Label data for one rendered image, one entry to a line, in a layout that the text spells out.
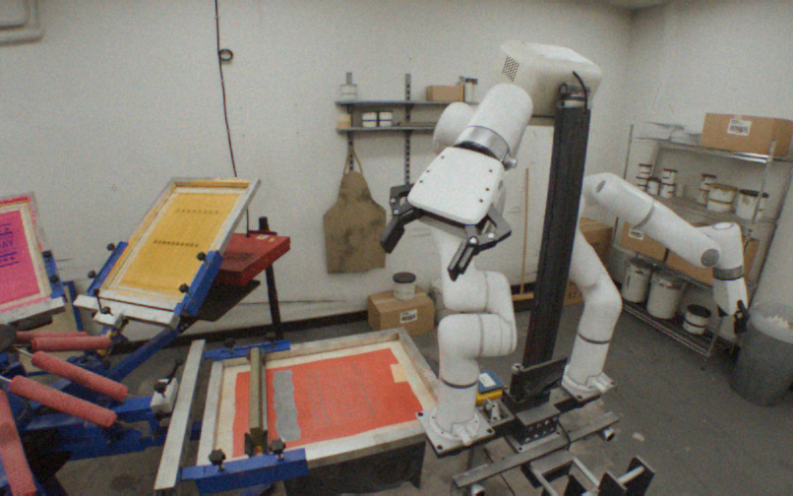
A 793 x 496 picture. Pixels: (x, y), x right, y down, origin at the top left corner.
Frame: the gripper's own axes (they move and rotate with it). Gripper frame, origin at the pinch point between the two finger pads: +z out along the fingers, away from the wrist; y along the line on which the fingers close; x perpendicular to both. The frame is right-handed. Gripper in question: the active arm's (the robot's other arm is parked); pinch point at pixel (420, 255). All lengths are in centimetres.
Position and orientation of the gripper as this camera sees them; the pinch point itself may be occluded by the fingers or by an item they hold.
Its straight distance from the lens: 45.2
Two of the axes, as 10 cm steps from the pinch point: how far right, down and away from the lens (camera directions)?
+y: -8.3, -3.4, 4.5
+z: -5.0, 8.0, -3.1
